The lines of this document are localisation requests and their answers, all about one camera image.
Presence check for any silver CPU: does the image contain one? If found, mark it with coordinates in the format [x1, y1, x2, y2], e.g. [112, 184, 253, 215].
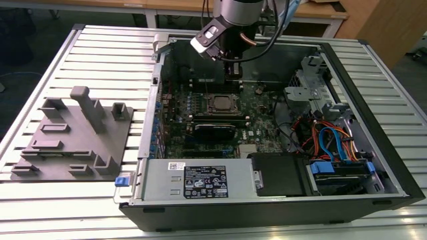
[212, 96, 235, 111]

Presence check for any metal socket cover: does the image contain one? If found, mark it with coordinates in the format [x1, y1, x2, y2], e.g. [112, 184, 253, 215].
[205, 93, 241, 116]

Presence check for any black RAM slot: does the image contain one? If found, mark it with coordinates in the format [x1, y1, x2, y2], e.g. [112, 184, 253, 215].
[188, 86, 244, 94]
[192, 112, 251, 120]
[188, 81, 244, 89]
[192, 117, 252, 126]

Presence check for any CPU socket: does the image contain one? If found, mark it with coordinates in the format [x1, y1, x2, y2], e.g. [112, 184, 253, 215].
[203, 92, 243, 116]

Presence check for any black expansion slot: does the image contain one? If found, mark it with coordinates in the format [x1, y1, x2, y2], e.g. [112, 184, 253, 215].
[181, 149, 236, 159]

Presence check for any green motherboard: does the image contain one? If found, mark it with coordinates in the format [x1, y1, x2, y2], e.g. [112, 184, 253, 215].
[159, 81, 296, 160]

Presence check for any grey metal drive cage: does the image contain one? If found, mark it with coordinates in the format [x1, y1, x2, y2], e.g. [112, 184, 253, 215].
[281, 56, 356, 126]

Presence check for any black graphics card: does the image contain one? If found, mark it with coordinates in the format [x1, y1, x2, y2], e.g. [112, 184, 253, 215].
[192, 122, 237, 143]

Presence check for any silver chipset heatsink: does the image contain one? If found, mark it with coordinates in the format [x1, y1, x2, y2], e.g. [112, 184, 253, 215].
[236, 142, 260, 154]

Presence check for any wooden cabinet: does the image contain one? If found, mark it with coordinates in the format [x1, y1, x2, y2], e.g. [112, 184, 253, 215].
[336, 0, 427, 70]

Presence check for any black plastic shroud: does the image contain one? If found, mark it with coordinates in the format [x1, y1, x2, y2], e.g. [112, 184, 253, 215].
[248, 151, 317, 198]

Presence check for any office chair base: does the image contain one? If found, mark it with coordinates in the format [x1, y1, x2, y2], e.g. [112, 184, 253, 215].
[404, 33, 427, 62]

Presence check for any hard disk in blue carrier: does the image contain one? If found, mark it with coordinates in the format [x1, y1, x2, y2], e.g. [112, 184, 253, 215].
[308, 159, 376, 196]

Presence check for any silver power supply unit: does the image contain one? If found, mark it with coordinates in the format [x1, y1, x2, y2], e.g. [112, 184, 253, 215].
[128, 157, 265, 205]

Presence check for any grey parts rack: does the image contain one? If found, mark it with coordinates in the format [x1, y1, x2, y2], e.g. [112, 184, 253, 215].
[9, 85, 136, 181]

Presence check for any black PC case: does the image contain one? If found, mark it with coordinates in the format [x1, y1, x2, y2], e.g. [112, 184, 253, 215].
[117, 33, 427, 232]

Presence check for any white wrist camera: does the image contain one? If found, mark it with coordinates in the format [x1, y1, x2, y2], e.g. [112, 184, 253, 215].
[188, 23, 225, 61]

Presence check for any grey case bracket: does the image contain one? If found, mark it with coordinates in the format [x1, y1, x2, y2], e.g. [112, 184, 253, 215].
[152, 33, 171, 62]

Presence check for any black cable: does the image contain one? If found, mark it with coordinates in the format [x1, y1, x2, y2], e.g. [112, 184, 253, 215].
[271, 94, 303, 154]

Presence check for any wooden desk white frame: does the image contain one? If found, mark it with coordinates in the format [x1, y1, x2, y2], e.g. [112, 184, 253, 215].
[155, 0, 350, 39]
[0, 0, 157, 29]

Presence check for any blue wire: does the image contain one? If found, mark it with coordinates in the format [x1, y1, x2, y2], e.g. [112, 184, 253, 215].
[317, 126, 348, 165]

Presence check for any orange wire bundle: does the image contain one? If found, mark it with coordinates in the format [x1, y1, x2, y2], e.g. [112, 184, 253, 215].
[297, 119, 363, 163]

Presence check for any blue floor cable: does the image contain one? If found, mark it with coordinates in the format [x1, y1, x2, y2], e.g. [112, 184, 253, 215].
[0, 70, 44, 79]

